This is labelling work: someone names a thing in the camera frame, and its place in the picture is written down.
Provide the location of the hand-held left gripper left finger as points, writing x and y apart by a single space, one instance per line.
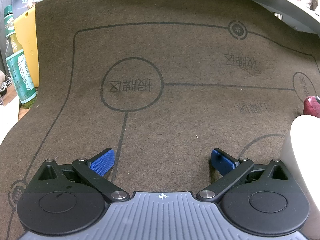
102 162

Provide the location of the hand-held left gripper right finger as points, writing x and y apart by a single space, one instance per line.
221 163

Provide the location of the white bowl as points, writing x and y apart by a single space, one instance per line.
305 155

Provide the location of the pink cleaning cloth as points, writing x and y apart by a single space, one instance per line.
312 107

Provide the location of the green labelled bottle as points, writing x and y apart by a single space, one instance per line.
21 80

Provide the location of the yellow plastic case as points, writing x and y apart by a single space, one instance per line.
28 50

